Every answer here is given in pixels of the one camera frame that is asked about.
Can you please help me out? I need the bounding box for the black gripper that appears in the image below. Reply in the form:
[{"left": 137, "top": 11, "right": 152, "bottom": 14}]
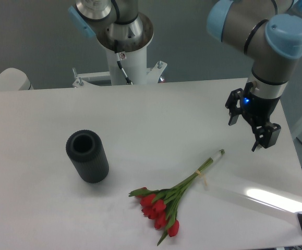
[{"left": 225, "top": 88, "right": 281, "bottom": 152}]

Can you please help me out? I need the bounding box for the red tulip bouquet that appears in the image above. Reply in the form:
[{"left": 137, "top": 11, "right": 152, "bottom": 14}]
[{"left": 129, "top": 149, "right": 225, "bottom": 245}]

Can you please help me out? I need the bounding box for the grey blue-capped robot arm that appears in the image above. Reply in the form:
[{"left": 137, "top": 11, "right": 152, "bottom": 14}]
[{"left": 68, "top": 1, "right": 302, "bottom": 148}]

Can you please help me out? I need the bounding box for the black ribbed cylindrical vase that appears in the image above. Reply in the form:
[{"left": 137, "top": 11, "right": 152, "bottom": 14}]
[{"left": 65, "top": 130, "right": 109, "bottom": 183}]

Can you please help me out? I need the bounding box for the white rounded object left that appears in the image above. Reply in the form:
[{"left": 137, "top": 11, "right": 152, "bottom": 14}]
[{"left": 0, "top": 68, "right": 34, "bottom": 92}]

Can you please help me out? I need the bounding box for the black base cable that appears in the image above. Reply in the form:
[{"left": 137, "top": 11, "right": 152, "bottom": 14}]
[{"left": 114, "top": 39, "right": 134, "bottom": 85}]

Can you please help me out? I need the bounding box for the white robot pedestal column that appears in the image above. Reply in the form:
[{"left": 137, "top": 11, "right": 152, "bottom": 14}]
[{"left": 71, "top": 12, "right": 167, "bottom": 89}]

